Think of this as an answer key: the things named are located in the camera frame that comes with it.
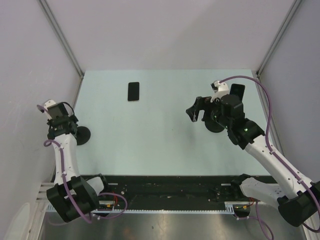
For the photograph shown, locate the aluminium frame post left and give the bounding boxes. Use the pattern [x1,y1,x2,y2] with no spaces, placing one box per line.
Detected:
[37,0,84,80]

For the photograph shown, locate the black stand with ball joint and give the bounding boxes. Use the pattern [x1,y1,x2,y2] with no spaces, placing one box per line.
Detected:
[75,126,91,146]

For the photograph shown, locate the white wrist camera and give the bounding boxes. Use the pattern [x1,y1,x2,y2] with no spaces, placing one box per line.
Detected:
[43,99,69,120]
[210,80,230,103]

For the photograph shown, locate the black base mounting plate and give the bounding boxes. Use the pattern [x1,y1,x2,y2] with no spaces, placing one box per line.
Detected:
[98,174,259,212]

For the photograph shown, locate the white slotted cable duct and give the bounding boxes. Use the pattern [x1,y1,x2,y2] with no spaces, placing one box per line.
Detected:
[46,202,251,215]

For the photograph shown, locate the aluminium frame post right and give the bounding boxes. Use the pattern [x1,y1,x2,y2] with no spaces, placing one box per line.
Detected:
[255,0,305,78]

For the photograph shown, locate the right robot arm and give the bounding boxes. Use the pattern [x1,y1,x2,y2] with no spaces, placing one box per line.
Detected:
[185,94,320,227]

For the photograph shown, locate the aluminium frame post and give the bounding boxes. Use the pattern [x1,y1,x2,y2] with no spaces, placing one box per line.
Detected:
[255,0,305,78]
[37,0,84,80]

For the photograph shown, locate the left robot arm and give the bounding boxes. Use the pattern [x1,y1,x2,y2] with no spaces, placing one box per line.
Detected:
[43,114,111,223]

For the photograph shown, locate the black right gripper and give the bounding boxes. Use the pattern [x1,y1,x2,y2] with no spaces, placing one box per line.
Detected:
[186,96,232,129]

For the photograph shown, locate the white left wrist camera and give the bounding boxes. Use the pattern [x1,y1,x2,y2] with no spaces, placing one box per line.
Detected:
[43,99,69,120]

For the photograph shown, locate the silver white phone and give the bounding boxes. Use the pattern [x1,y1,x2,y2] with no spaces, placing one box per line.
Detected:
[127,82,140,102]

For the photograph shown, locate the aluminium table rail right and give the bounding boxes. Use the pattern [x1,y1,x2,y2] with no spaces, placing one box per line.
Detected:
[252,71,284,154]

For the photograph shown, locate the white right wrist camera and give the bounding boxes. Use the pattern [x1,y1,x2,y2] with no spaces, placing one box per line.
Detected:
[210,80,230,103]

